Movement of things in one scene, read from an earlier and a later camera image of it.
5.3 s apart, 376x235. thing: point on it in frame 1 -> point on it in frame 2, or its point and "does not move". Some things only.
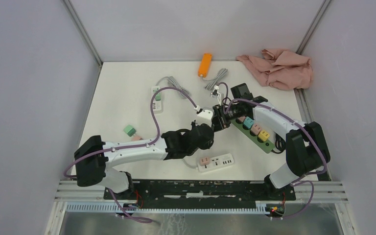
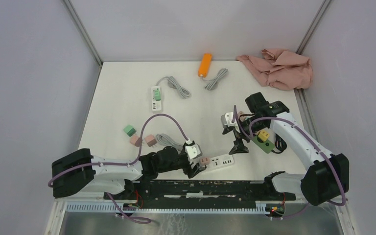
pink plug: (204, 160) does not move
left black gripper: (207, 145) -> (190, 172)
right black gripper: (219, 119) -> (239, 147)
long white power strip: (217, 162) does not move
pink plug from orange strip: (136, 138) does not move
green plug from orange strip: (129, 130) does not move
